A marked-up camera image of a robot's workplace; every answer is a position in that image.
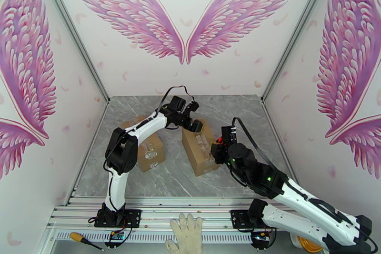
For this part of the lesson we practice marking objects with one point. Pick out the orange black utility knife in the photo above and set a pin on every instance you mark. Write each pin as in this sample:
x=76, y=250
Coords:
x=219, y=140

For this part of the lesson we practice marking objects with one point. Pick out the taped brown cardboard box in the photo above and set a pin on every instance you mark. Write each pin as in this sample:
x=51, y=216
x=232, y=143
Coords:
x=199, y=158
x=154, y=158

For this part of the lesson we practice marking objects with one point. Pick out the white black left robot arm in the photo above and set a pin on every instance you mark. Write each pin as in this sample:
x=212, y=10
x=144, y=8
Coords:
x=119, y=184

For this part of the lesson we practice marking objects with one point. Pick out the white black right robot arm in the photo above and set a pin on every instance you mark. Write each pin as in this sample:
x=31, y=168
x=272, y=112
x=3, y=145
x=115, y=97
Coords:
x=297, y=223

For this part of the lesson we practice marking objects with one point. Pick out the white knitted work glove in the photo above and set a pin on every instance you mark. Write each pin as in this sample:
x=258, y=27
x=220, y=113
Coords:
x=186, y=235

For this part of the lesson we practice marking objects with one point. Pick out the white can yellow lid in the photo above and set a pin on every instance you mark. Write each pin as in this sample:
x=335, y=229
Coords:
x=308, y=246

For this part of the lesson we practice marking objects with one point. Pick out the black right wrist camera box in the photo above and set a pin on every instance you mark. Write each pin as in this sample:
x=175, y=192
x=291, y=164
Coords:
x=228, y=135

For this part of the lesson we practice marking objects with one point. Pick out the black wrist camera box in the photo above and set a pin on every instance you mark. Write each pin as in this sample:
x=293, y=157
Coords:
x=193, y=105
x=228, y=135

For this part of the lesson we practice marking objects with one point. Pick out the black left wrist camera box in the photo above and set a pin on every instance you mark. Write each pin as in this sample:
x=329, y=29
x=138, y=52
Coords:
x=193, y=105

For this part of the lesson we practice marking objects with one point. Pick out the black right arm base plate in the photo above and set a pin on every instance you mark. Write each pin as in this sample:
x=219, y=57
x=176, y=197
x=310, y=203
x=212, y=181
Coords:
x=238, y=219

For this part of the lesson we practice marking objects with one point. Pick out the aluminium rail frame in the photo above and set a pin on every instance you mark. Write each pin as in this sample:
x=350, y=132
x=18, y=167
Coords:
x=166, y=205

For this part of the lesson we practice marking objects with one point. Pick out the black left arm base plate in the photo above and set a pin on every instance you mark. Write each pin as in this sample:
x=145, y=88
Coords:
x=134, y=217

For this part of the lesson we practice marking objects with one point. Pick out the aluminium frame post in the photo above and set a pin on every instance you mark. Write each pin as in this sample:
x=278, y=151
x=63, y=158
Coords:
x=74, y=34
x=298, y=34

